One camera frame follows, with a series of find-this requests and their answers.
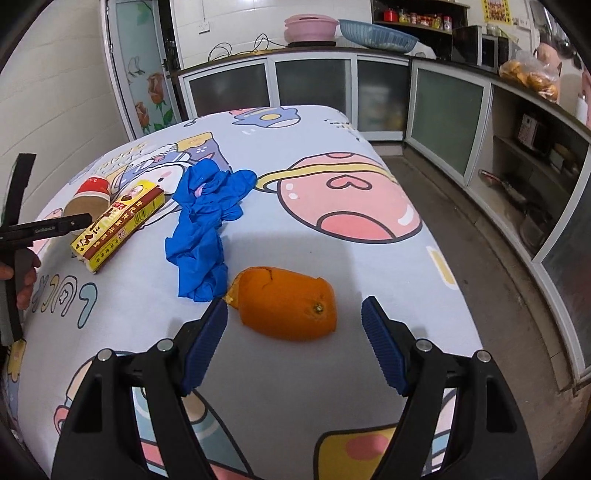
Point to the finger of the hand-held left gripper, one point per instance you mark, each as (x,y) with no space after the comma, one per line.
(46,227)

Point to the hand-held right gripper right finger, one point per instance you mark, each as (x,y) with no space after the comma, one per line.
(383,346)

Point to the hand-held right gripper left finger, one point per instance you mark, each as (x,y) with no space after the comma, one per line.
(205,346)

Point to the red print paper cup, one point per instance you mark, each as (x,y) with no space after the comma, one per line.
(92,189)

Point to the orange peel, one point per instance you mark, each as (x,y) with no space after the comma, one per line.
(286,300)

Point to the person's left hand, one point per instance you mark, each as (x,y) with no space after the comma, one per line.
(30,272)

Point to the yellow red cardboard box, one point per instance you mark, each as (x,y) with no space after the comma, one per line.
(115,226)

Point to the cartoon printed tablecloth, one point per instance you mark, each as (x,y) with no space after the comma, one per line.
(323,277)

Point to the blue rubber gloves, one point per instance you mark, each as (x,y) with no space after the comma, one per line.
(198,240)

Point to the flower printed glass door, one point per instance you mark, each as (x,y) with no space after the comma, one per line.
(138,69)

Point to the dark cooking pot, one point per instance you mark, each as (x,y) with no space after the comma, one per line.
(535,228)

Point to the dark frying pan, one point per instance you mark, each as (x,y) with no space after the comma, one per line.
(508,189)

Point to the bag of oranges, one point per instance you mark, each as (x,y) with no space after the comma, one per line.
(531,76)

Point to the blue plastic basket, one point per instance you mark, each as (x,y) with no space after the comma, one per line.
(376,37)

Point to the black induction cooker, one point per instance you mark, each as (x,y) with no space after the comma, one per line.
(311,44)

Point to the small white bottle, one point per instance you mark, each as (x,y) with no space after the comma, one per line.
(581,106)

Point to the black microwave oven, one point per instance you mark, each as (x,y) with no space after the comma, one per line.
(489,50)

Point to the pink lidded pot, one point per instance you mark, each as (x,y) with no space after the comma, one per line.
(309,30)

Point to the row of spice jars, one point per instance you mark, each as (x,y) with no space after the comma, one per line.
(415,19)

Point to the pink thermos flask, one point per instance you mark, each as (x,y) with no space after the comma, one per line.
(548,53)

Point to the dark spice shelf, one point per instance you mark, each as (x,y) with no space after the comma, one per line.
(457,14)

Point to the white wall socket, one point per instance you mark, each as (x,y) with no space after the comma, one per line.
(203,26)

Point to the yellow wall poster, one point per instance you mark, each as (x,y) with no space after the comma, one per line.
(496,10)

